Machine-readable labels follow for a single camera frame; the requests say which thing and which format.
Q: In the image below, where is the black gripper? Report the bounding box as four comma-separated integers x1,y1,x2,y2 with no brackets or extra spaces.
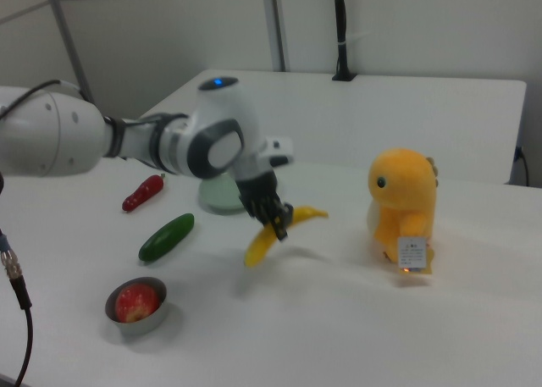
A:
234,169,295,243

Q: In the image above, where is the yellow banana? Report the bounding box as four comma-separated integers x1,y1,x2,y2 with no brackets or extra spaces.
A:
243,205,329,269

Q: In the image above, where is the pale green plastic plate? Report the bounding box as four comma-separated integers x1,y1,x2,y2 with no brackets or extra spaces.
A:
198,173,247,215

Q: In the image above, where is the green cucumber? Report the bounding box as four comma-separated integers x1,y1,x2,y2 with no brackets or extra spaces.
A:
137,213,196,263

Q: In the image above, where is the orange dinosaur plush toy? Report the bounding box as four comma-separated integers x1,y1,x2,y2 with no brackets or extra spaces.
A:
366,147,440,274

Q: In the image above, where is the white paper plush tag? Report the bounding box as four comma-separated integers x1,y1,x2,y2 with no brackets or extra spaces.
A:
396,235,428,274

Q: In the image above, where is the red chili pepper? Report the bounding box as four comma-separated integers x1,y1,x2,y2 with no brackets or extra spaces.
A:
121,173,167,213

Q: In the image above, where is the red apple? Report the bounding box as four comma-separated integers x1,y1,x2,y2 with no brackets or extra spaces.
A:
114,282,161,323

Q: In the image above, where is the small metal bowl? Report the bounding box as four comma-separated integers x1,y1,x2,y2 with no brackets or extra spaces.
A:
104,276,169,336

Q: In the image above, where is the black camera pole with base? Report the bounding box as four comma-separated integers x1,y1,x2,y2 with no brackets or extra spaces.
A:
331,0,356,82

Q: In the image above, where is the grey partition frame post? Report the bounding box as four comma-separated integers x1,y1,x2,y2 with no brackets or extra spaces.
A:
268,0,290,72

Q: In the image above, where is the black cable with metal connector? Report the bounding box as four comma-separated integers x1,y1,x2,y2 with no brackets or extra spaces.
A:
0,228,35,387

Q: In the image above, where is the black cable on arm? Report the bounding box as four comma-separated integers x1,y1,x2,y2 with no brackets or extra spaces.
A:
0,79,86,121

